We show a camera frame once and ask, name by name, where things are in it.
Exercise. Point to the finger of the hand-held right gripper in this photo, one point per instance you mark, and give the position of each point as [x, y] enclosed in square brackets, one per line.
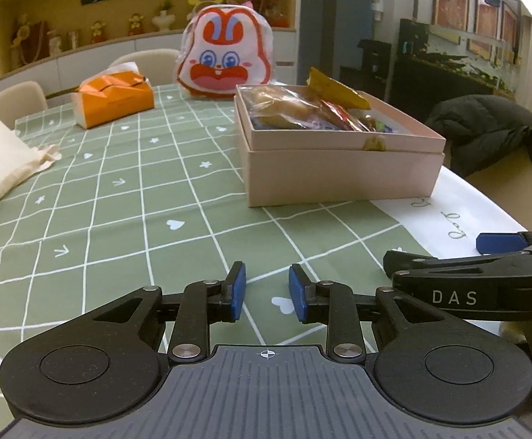
[499, 243]
[412, 263]

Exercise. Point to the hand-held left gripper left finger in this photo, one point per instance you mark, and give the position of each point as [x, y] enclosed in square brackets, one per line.
[237, 290]

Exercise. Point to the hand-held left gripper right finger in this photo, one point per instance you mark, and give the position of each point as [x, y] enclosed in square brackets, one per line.
[298, 295]

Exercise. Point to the pink cardboard box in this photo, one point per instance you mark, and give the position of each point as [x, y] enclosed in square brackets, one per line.
[339, 178]

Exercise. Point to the colourful printed packet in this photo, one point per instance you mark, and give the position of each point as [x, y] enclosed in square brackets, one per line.
[380, 125]

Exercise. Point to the red snack packet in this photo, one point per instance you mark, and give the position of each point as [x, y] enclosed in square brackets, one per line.
[343, 116]

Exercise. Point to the round cake clear packet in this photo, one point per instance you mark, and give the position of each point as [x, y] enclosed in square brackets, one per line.
[284, 109]

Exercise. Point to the yellow cartoon snack packet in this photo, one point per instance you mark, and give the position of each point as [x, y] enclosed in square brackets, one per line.
[334, 89]

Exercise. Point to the white printed tablecloth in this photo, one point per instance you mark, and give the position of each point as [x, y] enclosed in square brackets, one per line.
[476, 210]

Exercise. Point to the beige dining chair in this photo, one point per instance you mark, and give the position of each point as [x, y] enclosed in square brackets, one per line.
[508, 178]
[151, 61]
[16, 100]

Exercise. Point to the black jacket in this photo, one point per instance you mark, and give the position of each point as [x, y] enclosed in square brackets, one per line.
[485, 119]

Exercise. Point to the green checked tablecloth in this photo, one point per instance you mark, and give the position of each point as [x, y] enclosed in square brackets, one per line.
[133, 219]

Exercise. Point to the glass aquarium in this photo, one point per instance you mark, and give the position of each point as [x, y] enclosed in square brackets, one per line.
[457, 55]

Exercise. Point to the black floor appliance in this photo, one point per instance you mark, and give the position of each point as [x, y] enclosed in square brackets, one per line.
[375, 61]

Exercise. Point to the orange tissue box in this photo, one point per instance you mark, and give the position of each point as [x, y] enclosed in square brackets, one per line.
[115, 100]

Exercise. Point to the red white rabbit bag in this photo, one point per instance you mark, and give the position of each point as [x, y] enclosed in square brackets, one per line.
[224, 55]

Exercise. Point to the white sideboard cabinet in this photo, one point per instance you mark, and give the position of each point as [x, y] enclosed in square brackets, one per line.
[78, 61]

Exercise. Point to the white vase with plant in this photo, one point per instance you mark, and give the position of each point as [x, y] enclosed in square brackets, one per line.
[164, 17]

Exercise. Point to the red gold figurine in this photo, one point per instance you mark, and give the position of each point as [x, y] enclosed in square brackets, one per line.
[96, 32]
[135, 23]

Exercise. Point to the small pale cup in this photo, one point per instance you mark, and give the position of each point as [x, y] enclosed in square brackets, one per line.
[71, 39]

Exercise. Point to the small white figurine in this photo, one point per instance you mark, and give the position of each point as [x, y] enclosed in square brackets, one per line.
[55, 43]

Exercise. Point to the large doll figurine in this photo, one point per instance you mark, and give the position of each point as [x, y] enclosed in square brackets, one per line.
[23, 39]

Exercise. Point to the white wall dispenser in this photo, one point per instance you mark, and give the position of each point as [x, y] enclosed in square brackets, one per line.
[378, 0]

